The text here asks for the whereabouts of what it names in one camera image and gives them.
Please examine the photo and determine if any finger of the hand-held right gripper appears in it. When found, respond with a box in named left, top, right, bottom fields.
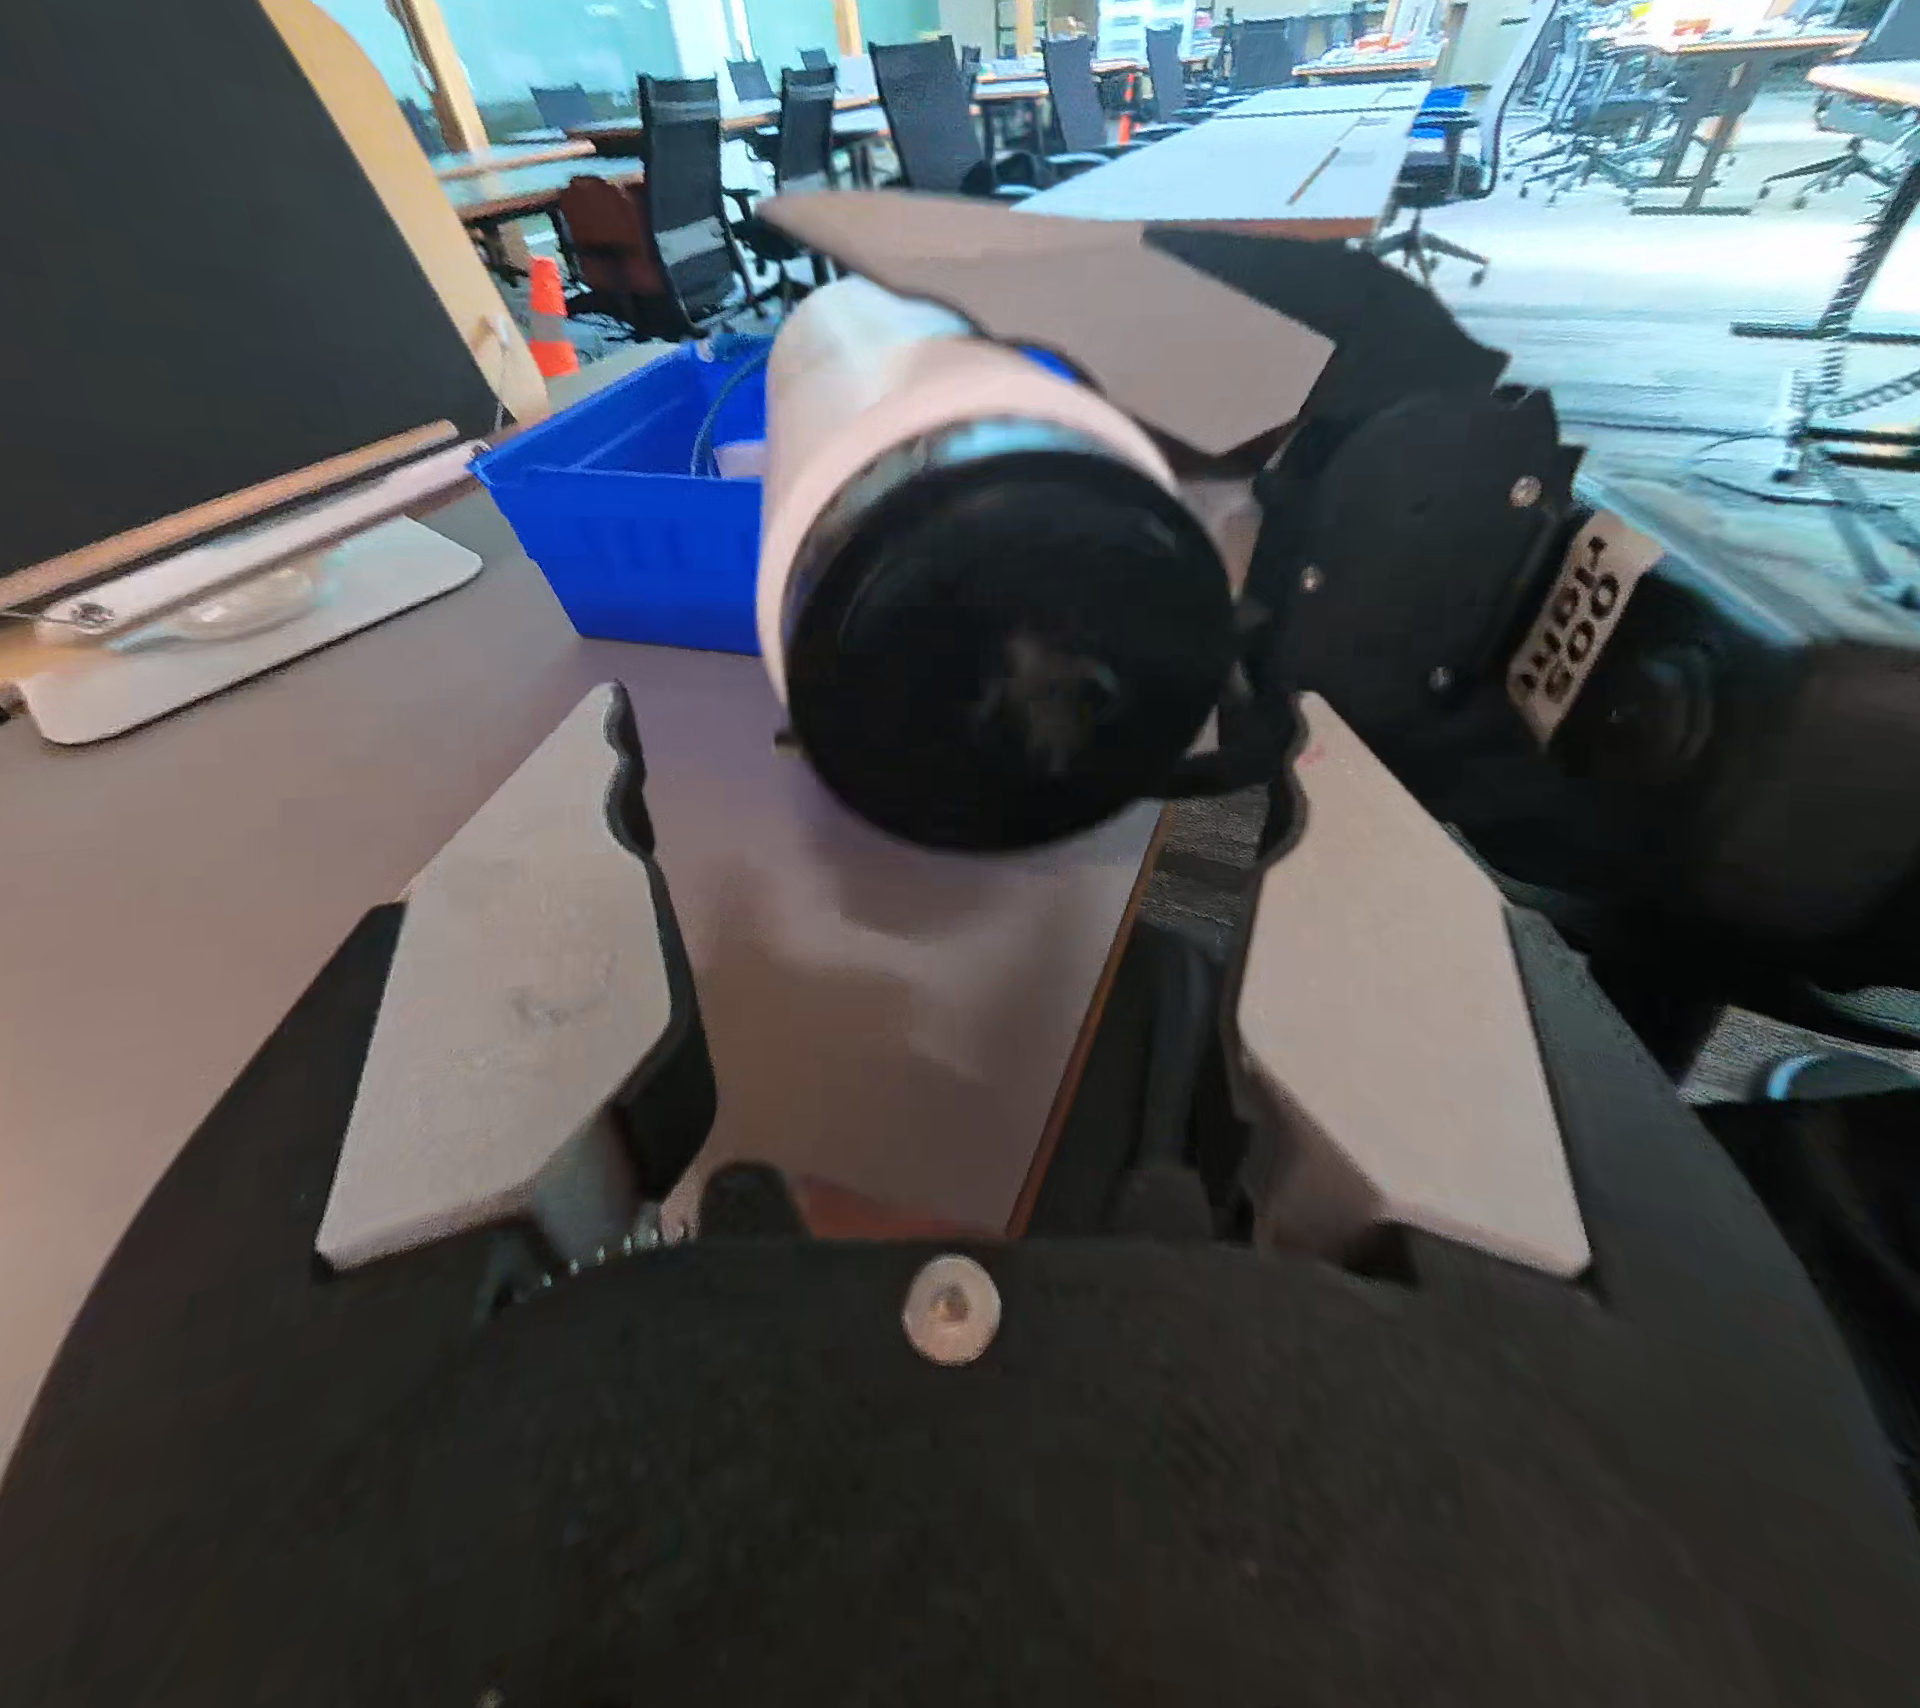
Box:
left=1156, top=676, right=1311, bottom=803
left=751, top=188, right=1340, bottom=467

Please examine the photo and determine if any blue plastic bin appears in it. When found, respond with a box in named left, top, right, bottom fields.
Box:
left=474, top=338, right=789, bottom=658

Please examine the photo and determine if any black tripod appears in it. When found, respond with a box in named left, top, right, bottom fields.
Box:
left=1726, top=148, right=1920, bottom=509

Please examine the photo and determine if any long grey table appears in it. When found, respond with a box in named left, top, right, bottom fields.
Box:
left=1020, top=74, right=1442, bottom=246

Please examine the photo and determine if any black office chair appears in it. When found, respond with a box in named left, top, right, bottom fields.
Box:
left=1386, top=0, right=1579, bottom=285
left=557, top=74, right=789, bottom=346
left=871, top=37, right=1038, bottom=195
left=1042, top=34, right=1118, bottom=166

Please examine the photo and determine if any wooden table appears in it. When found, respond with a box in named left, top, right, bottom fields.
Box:
left=1620, top=21, right=1920, bottom=210

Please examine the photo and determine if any black computer monitor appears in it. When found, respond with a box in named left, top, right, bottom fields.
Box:
left=0, top=0, right=559, bottom=585

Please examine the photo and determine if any orange traffic cone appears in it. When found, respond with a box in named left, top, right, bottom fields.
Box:
left=526, top=243, right=582, bottom=381

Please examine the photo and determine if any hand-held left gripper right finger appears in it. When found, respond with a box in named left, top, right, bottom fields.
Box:
left=1218, top=693, right=1596, bottom=1281

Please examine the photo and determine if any white bottle with black cap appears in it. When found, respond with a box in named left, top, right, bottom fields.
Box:
left=751, top=277, right=1248, bottom=856

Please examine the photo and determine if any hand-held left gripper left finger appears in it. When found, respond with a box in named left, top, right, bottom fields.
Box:
left=316, top=681, right=722, bottom=1272

